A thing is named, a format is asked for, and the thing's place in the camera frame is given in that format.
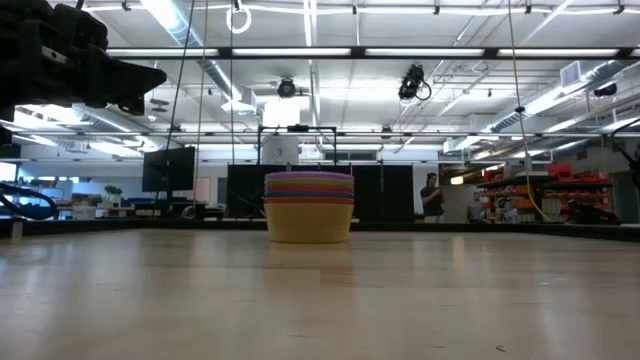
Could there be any black computer monitor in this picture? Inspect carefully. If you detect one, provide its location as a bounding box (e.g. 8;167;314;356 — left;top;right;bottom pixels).
141;146;197;194

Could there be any round black ceiling camera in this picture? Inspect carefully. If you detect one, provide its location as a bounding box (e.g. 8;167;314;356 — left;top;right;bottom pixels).
276;77;298;100

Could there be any black floor machine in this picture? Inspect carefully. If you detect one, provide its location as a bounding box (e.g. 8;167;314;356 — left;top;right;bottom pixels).
567;199;624;226

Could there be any white equipment box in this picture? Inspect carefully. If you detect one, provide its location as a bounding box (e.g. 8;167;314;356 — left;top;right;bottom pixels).
261;134;300;166

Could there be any black overhead camera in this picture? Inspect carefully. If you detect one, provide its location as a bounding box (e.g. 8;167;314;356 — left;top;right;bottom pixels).
397;63;433;102

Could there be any black curved hose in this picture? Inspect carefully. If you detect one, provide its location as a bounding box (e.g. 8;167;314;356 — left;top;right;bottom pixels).
0;181;59;222

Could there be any yellow plastic bowl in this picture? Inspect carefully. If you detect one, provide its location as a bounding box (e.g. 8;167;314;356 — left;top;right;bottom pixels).
264;201;355;245

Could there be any orange plastic bowl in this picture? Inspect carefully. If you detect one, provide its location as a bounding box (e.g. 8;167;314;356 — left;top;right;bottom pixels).
264;196;355;206

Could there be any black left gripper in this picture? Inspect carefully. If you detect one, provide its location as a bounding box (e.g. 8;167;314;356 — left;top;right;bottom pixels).
14;19;168;117

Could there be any hanging thin cable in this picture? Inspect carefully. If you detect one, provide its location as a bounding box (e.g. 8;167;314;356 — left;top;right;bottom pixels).
192;0;210;202

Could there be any person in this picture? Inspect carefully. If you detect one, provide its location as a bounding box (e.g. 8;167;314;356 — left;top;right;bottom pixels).
465;191;484;224
419;172;447;224

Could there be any hanging yellow grey cable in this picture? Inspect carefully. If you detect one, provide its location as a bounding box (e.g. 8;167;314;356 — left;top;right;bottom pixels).
506;0;552;224

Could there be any black tube stand frame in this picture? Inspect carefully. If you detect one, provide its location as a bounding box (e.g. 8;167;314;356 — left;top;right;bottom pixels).
256;123;339;167

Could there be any purple plastic bowl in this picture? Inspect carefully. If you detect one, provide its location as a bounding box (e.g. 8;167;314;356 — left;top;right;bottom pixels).
264;171;355;183

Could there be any shelf with red bins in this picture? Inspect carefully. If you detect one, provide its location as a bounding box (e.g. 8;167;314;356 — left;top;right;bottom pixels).
477;160;614;224

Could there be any white cable ring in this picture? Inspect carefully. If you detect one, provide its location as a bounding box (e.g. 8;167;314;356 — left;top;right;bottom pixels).
225;2;253;36

